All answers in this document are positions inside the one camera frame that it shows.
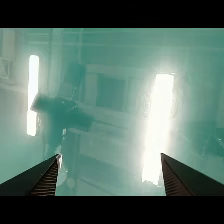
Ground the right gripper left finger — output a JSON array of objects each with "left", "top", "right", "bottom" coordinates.
[{"left": 0, "top": 153, "right": 62, "bottom": 197}]

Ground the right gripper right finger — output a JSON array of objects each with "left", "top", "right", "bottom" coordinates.
[{"left": 160, "top": 152, "right": 224, "bottom": 197}]

